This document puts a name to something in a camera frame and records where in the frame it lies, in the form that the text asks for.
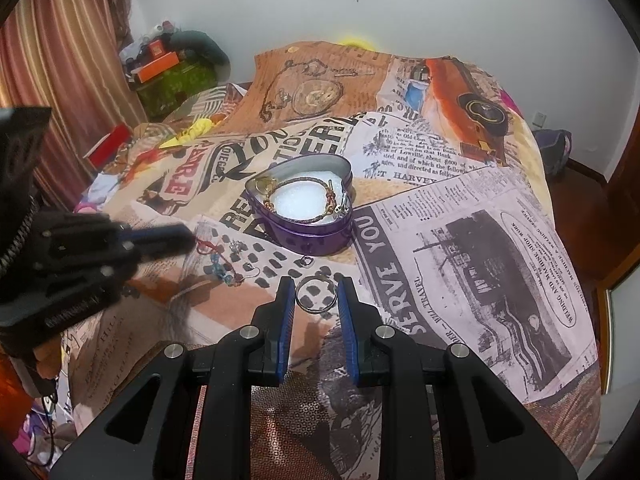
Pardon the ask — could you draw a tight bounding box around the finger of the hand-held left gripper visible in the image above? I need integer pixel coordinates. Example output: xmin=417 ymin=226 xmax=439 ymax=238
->
xmin=112 ymin=223 xmax=197 ymax=250
xmin=131 ymin=241 xmax=195 ymax=264

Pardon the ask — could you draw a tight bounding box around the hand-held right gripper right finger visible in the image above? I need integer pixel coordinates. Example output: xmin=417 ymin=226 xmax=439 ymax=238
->
xmin=337 ymin=276 xmax=582 ymax=480

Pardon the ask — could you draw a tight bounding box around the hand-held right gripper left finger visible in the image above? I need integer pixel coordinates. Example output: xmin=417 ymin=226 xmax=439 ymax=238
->
xmin=49 ymin=276 xmax=297 ymax=480

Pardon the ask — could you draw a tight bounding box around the large silver ring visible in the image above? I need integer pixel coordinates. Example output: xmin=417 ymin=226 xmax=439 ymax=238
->
xmin=294 ymin=280 xmax=337 ymax=316

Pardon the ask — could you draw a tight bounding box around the blue bead earring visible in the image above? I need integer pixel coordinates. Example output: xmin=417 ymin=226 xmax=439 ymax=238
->
xmin=196 ymin=236 xmax=262 ymax=289

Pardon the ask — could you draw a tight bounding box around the purple heart-shaped tin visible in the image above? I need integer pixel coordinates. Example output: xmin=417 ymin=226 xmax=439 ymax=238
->
xmin=244 ymin=154 xmax=355 ymax=257

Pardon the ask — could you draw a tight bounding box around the braided purple bracelet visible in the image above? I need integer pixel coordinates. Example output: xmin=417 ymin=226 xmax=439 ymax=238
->
xmin=264 ymin=172 xmax=352 ymax=225

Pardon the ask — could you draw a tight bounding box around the red and white box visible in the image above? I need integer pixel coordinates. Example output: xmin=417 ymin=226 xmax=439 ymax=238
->
xmin=82 ymin=124 xmax=134 ymax=172

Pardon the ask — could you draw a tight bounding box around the green patterned cloth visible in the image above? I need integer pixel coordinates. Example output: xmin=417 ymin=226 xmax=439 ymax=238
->
xmin=134 ymin=62 xmax=218 ymax=122

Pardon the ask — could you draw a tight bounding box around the orange box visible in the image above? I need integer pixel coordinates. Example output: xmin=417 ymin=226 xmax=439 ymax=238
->
xmin=136 ymin=51 xmax=182 ymax=84

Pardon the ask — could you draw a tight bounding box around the newspaper print blanket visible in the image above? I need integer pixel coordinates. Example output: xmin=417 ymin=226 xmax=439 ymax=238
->
xmin=62 ymin=41 xmax=602 ymax=480

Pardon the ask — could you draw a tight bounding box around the pile of clutter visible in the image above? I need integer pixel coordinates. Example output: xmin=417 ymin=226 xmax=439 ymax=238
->
xmin=119 ymin=20 xmax=177 ymax=68

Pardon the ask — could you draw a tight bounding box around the striped brown curtain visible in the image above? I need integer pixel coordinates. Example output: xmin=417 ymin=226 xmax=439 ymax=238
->
xmin=0 ymin=0 xmax=151 ymax=213

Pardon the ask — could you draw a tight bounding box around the dark backpack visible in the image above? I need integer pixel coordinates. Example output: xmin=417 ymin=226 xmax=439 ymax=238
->
xmin=531 ymin=129 xmax=573 ymax=177

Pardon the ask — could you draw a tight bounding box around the thin black cord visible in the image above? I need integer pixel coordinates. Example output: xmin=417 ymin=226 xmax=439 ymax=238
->
xmin=22 ymin=375 xmax=68 ymax=463

